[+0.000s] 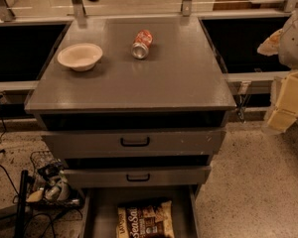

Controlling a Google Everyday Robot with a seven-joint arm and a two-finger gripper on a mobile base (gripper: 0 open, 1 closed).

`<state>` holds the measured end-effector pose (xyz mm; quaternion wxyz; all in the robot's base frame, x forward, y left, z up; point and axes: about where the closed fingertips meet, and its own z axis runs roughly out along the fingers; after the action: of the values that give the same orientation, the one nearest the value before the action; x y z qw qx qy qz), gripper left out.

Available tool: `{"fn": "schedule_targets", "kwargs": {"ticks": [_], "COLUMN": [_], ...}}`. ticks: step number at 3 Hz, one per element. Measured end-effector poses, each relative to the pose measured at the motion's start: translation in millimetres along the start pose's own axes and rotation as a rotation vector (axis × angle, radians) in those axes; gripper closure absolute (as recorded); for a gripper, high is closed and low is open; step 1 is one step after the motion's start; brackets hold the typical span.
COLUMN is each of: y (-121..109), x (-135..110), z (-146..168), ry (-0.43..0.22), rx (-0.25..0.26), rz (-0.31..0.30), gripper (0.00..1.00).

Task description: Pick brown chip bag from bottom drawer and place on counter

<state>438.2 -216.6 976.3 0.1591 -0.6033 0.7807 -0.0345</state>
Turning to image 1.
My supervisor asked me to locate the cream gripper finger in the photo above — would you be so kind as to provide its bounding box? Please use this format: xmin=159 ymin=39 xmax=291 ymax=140
xmin=257 ymin=29 xmax=283 ymax=57
xmin=266 ymin=70 xmax=298 ymax=133

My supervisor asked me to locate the brown sea salt chip bag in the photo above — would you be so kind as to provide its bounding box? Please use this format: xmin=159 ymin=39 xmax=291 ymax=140
xmin=116 ymin=200 xmax=175 ymax=238

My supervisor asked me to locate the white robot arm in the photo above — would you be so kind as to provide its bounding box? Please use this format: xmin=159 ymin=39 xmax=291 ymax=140
xmin=257 ymin=9 xmax=298 ymax=135

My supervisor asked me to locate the grey middle drawer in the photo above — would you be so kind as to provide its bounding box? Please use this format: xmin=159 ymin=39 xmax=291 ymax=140
xmin=65 ymin=166 xmax=211 ymax=188

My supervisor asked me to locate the grey drawer cabinet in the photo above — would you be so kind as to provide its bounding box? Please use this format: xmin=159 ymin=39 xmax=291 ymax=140
xmin=24 ymin=15 xmax=237 ymax=193

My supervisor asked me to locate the grey top drawer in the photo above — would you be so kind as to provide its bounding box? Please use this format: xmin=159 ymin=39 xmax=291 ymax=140
xmin=43 ymin=129 xmax=225 ymax=159

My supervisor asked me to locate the grey open bottom drawer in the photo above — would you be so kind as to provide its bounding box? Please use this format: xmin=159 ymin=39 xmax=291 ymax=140
xmin=80 ymin=185 xmax=201 ymax=238

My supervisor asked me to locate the red soda can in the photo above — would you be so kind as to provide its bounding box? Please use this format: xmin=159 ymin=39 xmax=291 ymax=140
xmin=131 ymin=30 xmax=153 ymax=60

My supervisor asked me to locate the white paper bowl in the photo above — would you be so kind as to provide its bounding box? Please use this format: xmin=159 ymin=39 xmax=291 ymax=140
xmin=58 ymin=43 xmax=103 ymax=71

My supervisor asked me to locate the black pole stand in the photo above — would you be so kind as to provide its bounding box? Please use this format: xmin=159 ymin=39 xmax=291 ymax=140
xmin=14 ymin=170 xmax=28 ymax=238

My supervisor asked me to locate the wire basket with items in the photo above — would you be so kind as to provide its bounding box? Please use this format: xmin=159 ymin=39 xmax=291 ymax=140
xmin=26 ymin=151 xmax=82 ymax=208

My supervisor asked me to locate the black cable on floor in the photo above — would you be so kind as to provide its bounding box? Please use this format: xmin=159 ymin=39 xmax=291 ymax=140
xmin=0 ymin=116 xmax=21 ymax=196

